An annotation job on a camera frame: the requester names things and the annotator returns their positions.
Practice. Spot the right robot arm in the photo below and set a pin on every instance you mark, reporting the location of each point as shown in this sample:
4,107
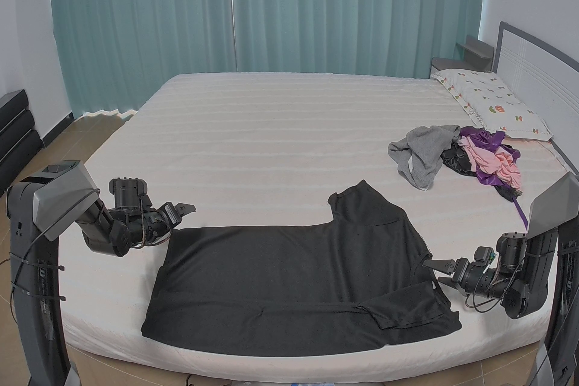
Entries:
538,266

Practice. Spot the bed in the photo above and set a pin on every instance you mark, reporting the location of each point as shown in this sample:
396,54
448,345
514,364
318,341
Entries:
271,140

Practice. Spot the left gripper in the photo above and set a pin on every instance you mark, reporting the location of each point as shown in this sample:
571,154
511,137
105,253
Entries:
162,220

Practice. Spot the black chest of drawers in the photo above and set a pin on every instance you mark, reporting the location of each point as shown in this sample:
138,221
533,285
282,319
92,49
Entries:
16,131

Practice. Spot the white printed pillow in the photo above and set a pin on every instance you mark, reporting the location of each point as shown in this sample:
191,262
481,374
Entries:
493,103

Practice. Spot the grey bedside table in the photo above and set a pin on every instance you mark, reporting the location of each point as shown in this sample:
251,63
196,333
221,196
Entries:
470,54

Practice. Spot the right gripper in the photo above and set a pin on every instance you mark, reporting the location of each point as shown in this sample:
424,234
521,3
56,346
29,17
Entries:
469,278

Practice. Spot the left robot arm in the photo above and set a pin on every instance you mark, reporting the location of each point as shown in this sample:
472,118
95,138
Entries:
54,203

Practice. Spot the grey garment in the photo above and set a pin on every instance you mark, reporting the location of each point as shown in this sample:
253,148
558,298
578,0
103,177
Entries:
425,153

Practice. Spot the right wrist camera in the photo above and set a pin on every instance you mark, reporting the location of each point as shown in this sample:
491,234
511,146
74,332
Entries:
484,254

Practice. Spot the black T-shirt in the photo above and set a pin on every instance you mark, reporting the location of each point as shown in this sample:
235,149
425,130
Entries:
294,275

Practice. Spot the pile of clothes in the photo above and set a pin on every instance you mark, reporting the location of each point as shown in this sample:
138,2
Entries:
493,160

